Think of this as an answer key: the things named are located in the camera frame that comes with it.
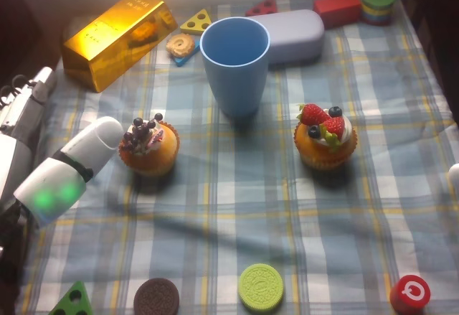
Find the strawberry topped cupcake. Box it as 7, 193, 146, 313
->
293, 103, 358, 171

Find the dark berry topped cupcake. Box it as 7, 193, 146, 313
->
118, 113, 180, 178

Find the blue plastic cup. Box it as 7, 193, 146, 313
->
199, 17, 272, 118

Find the red cylinder with white mark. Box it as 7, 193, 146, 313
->
389, 274, 431, 312

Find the red rectangular block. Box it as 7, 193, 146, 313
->
313, 0, 362, 29

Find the blue plaid tablecloth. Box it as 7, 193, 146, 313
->
14, 0, 459, 315

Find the lilac glasses case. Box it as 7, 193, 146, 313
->
247, 9, 326, 65

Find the green sandwich cookie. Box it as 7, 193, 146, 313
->
237, 263, 285, 311

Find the red triangle block with holes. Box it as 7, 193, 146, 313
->
245, 0, 279, 17

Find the yellow triangle block with holes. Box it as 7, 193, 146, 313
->
179, 9, 212, 36

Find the brown chocolate sandwich cookie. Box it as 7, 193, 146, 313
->
133, 277, 180, 315

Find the shiny gold bar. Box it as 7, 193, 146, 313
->
61, 0, 179, 94

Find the green triangle block with holes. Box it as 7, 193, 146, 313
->
48, 280, 94, 315

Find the green-topped ring stack toy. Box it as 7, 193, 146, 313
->
359, 0, 397, 27

